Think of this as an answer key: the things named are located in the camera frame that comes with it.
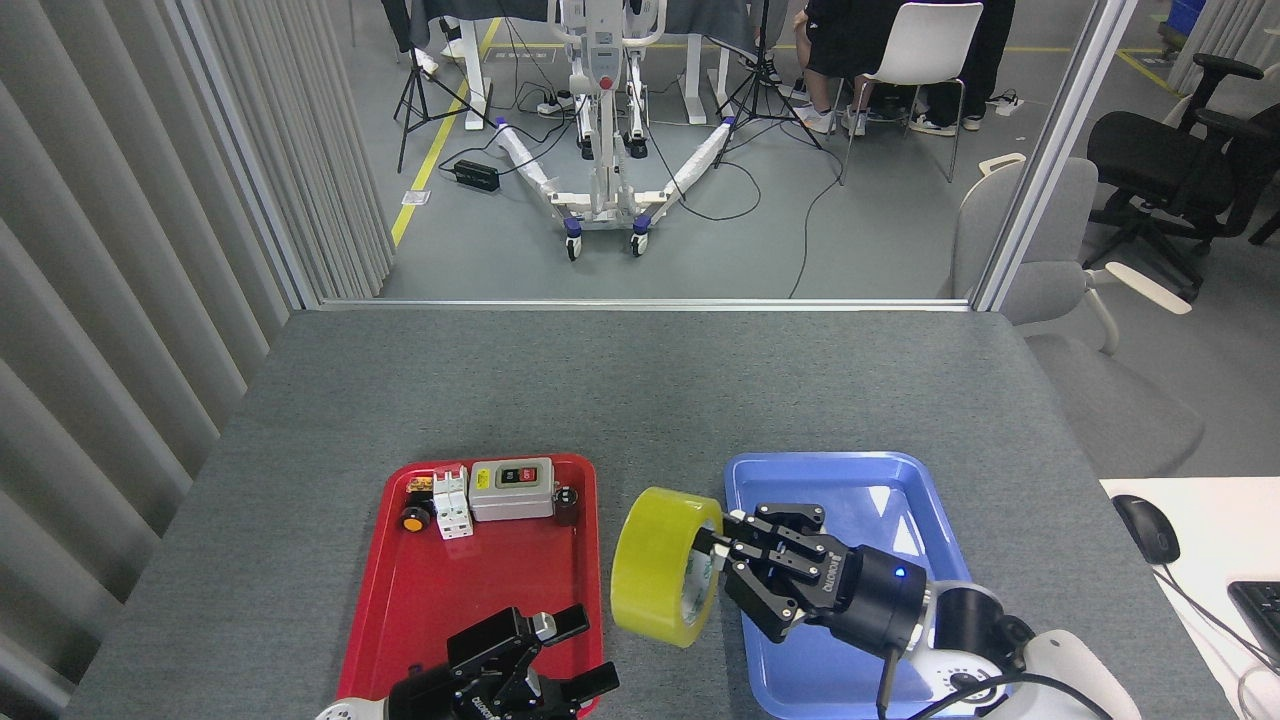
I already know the black tripod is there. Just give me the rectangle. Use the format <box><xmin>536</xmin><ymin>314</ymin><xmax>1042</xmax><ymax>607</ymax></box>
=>
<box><xmin>393</xmin><ymin>0</ymin><xmax>501</xmax><ymax>174</ymax></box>
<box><xmin>712</xmin><ymin>0</ymin><xmax>827</xmax><ymax>171</ymax></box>

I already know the white plastic chair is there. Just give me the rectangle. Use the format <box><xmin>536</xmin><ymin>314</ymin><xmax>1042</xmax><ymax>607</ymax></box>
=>
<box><xmin>838</xmin><ymin>2</ymin><xmax>986</xmax><ymax>187</ymax></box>

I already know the silver frame rail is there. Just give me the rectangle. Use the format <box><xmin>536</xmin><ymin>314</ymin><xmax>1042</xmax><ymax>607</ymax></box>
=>
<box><xmin>318</xmin><ymin>296</ymin><xmax>974</xmax><ymax>314</ymax></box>

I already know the black keyboard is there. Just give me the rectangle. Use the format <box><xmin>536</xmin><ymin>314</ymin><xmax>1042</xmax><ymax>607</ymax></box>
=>
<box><xmin>1226</xmin><ymin>580</ymin><xmax>1280</xmax><ymax>674</ymax></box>

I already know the grey on-off switch box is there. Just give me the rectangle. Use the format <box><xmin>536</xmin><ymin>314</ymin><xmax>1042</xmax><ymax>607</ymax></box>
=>
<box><xmin>469</xmin><ymin>458</ymin><xmax>557</xmax><ymax>523</ymax></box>

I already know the blue bin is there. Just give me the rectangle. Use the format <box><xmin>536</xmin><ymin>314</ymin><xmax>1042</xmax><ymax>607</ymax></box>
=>
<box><xmin>1164</xmin><ymin>0</ymin><xmax>1209</xmax><ymax>47</ymax></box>

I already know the red plastic tray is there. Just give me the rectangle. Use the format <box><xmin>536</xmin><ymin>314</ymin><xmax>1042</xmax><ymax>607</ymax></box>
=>
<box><xmin>338</xmin><ymin>453</ymin><xmax>606</xmax><ymax>720</ymax></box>

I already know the person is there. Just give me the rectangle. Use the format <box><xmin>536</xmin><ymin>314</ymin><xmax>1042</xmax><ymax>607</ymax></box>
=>
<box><xmin>790</xmin><ymin>0</ymin><xmax>926</xmax><ymax>137</ymax></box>
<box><xmin>905</xmin><ymin>0</ymin><xmax>1017</xmax><ymax>137</ymax></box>
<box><xmin>410</xmin><ymin>14</ymin><xmax>471</xmax><ymax>79</ymax></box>

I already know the black computer mouse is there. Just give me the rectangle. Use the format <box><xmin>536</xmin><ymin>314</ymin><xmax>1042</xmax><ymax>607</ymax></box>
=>
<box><xmin>1112</xmin><ymin>494</ymin><xmax>1182</xmax><ymax>567</ymax></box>

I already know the yellow tape roll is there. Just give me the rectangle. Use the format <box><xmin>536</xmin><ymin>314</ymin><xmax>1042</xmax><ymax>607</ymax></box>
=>
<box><xmin>610</xmin><ymin>487</ymin><xmax>725</xmax><ymax>649</ymax></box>

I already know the white circuit breaker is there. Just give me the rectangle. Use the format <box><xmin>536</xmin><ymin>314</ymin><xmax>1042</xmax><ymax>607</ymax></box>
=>
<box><xmin>432</xmin><ymin>466</ymin><xmax>475</xmax><ymax>541</ymax></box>

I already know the black office chair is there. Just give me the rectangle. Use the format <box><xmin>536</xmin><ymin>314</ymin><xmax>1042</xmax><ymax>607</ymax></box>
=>
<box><xmin>1085</xmin><ymin>52</ymin><xmax>1280</xmax><ymax>303</ymax></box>

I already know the white wheeled stand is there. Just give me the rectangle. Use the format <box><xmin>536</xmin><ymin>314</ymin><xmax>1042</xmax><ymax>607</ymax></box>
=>
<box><xmin>495</xmin><ymin>0</ymin><xmax>738</xmax><ymax>262</ymax></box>

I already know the silver frame post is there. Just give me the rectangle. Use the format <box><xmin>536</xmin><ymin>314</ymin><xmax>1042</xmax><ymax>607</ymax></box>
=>
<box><xmin>968</xmin><ymin>0</ymin><xmax>1142</xmax><ymax>314</ymax></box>

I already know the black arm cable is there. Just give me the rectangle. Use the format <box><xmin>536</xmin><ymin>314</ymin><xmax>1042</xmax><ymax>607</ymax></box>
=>
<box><xmin>875</xmin><ymin>645</ymin><xmax>1087</xmax><ymax>720</ymax></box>

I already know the white desk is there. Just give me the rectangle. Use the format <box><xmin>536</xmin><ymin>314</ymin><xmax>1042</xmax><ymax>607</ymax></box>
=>
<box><xmin>1099</xmin><ymin>477</ymin><xmax>1280</xmax><ymax>720</ymax></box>

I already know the grey armchair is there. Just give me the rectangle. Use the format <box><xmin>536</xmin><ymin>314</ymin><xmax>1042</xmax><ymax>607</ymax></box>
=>
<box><xmin>938</xmin><ymin>155</ymin><xmax>1207</xmax><ymax>480</ymax></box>

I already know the blue plastic tray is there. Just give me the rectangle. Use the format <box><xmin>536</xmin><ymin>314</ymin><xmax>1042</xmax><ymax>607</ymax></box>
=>
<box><xmin>723</xmin><ymin>451</ymin><xmax>1013</xmax><ymax>720</ymax></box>

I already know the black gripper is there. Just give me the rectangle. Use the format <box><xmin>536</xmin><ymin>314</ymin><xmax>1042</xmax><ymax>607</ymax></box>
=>
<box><xmin>390</xmin><ymin>603</ymin><xmax>622</xmax><ymax>720</ymax></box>
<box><xmin>715</xmin><ymin>502</ymin><xmax>928</xmax><ymax>657</ymax></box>

